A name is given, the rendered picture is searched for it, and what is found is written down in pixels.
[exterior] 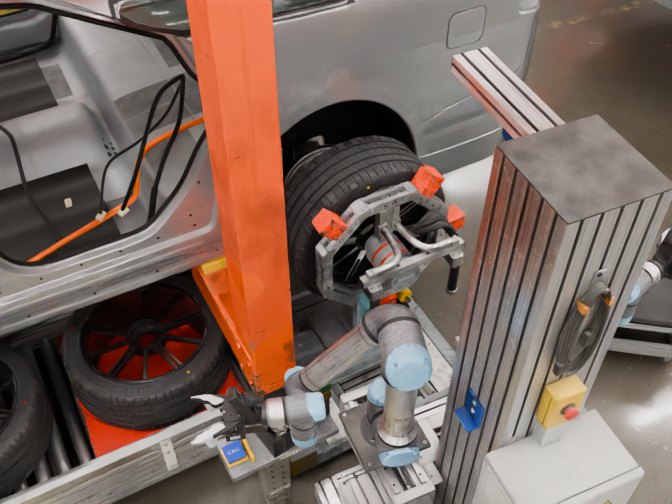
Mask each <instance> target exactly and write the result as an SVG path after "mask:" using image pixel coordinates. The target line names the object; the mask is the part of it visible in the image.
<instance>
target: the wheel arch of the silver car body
mask: <svg viewBox="0 0 672 504"><path fill-rule="evenodd" d="M289 128H290V129H293V130H294V131H295V141H294V144H296V143H299V142H302V141H305V140H308V139H311V138H314V137H317V136H320V135H321V136H323V137H324V138H326V139H328V140H329V144H334V145H337V144H339V143H342V142H344V141H348V140H350V139H353V138H357V137H362V136H371V135H376V136H377V135H379V136H386V137H390V138H394V139H396V140H398V141H400V142H402V143H403V144H405V145H406V146H407V147H408V148H409V149H410V150H411V151H412V152H413V153H414V154H415V155H416V156H417V157H418V158H419V149H418V143H417V139H416V136H415V133H414V131H413V128H412V127H411V125H410V123H409V122H408V120H407V119H406V118H405V117H404V116H403V115H402V114H401V113H400V112H399V111H398V110H397V109H395V108H394V107H392V106H390V105H388V104H386V103H384V102H381V101H377V100H373V99H364V98H356V99H347V100H341V101H337V102H334V103H331V104H328V105H325V106H323V107H320V108H318V109H316V110H314V111H312V112H310V113H309V114H307V115H305V116H304V117H302V118H301V119H299V120H298V121H296V122H295V123H294V124H292V125H291V126H290V127H289ZM289 128H287V129H286V130H285V131H284V132H283V133H282V134H281V135H280V140H281V136H282V135H283V134H284V133H285V132H286V131H287V130H288V129H289Z"/></svg>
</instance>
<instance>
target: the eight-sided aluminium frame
mask: <svg viewBox="0 0 672 504"><path fill-rule="evenodd" d="M421 194H422V193H421V192H420V191H419V190H418V188H417V187H416V186H415V185H414V184H413V183H410V182H409V181H407V182H404V183H400V184H399V185H396V186H393V187H391V188H388V189H385V190H383V191H380V192H377V193H374V194H372V195H369V196H366V197H364V198H359V199H358V200H355V201H354V202H353V203H352V204H351V205H349V208H348V209H347V210H346V211H345V212H344V214H343V215H342V216H341V219H342V220H343V221H344V223H345V224H346V225H347V226H348V228H347V229H346V230H345V231H344V233H343V234H342V235H341V236H340V237H339V238H338V240H337V241H334V240H332V239H329V238H327V237H323V238H322V240H320V241H319V243H318V244H317V246H316V247H315V248H316V250H315V253H316V284H317V288H318V290H319V291H320V293H321V294H322V296H323V297H324V298H327V299H328V300H329V299H331V300H334V301H337V302H340V303H343V304H347V305H350V306H353V307H354V308H357V304H358V301H357V297H358V295H359V294H360V293H361V292H363V290H362V289H359V290H352V289H349V288H346V287H343V286H340V285H337V284H334V283H333V256H334V254H335V253H336V252H337V251H338V250H339V249H340V247H341V246H342V245H343V244H344V243H345V242H346V240H347V239H348V238H349V237H350V236H351V235H352V234H353V232H354V231H355V230H356V229H357V228H358V227H359V225H360V224H361V223H362V222H363V221H364V220H365V219H366V218H367V217H369V216H372V215H374V214H377V213H379V212H381V211H383V210H388V209H390V208H393V207H394V206H397V205H401V204H403V203H406V202H409V201H414V202H416V203H418V204H420V205H422V206H424V207H426V208H428V209H429V210H435V211H438V212H440V213H441V214H442V215H443V216H444V217H445V218H446V219H447V217H448V214H449V213H448V210H449V208H448V207H447V206H446V205H445V204H444V203H443V202H442V200H441V199H439V198H438V197H437V196H434V195H433V197H432V198H430V197H427V196H423V195H421ZM444 237H445V230H444V229H443V228H440V229H438V230H436V231H433V232H429V233H428V236H427V240H426V242H425V244H434V243H437V242H440V241H442V240H444ZM430 262H431V261H430ZM430 262H428V263H425V264H423V265H420V266H419V267H420V269H421V272H422V271H423V270H424V269H425V268H426V267H427V266H428V264H429V263H430ZM421 272H420V273H421ZM379 283H380V284H381V286H382V287H383V292H384V293H383V297H382V298H381V299H383V298H385V297H387V296H390V295H392V294H395V293H397V292H399V291H403V290H394V289H392V287H391V286H390V285H389V283H387V282H385V281H382V282H379Z"/></svg>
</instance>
